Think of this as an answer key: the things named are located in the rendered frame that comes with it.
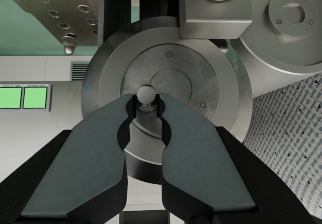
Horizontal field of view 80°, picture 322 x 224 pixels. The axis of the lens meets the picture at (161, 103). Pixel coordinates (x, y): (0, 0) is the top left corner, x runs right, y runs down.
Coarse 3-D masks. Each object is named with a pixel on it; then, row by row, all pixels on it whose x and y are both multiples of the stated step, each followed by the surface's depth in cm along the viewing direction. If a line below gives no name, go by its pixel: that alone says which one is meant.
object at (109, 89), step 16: (144, 32) 16; (160, 32) 16; (176, 32) 16; (128, 48) 16; (144, 48) 16; (192, 48) 16; (208, 48) 16; (112, 64) 16; (128, 64) 16; (224, 64) 16; (112, 80) 16; (224, 80) 16; (112, 96) 15; (224, 96) 16; (224, 112) 16; (128, 144) 15; (144, 144) 15; (160, 144) 15; (144, 160) 15; (160, 160) 15
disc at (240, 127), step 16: (160, 16) 18; (128, 32) 17; (112, 48) 17; (224, 48) 18; (96, 64) 17; (240, 64) 17; (96, 80) 16; (240, 80) 17; (96, 96) 16; (240, 96) 17; (240, 112) 17; (240, 128) 16; (128, 160) 15; (144, 176) 15; (160, 176) 15
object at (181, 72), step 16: (160, 48) 15; (176, 48) 15; (144, 64) 15; (160, 64) 15; (176, 64) 15; (192, 64) 15; (208, 64) 15; (128, 80) 15; (144, 80) 15; (160, 80) 15; (176, 80) 15; (192, 80) 15; (208, 80) 15; (176, 96) 14; (192, 96) 15; (208, 96) 15; (144, 112) 14; (208, 112) 14; (144, 128) 14; (160, 128) 14
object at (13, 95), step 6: (0, 90) 47; (6, 90) 47; (12, 90) 48; (18, 90) 48; (0, 96) 47; (6, 96) 47; (12, 96) 47; (18, 96) 47; (0, 102) 47; (6, 102) 47; (12, 102) 47; (18, 102) 47
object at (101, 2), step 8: (104, 0) 18; (112, 0) 22; (120, 0) 28; (104, 8) 18; (112, 8) 22; (120, 8) 28; (128, 8) 39; (104, 16) 18; (112, 16) 22; (120, 16) 28; (128, 16) 39; (104, 24) 18; (112, 24) 22; (120, 24) 28; (104, 32) 18; (112, 32) 22; (104, 40) 18
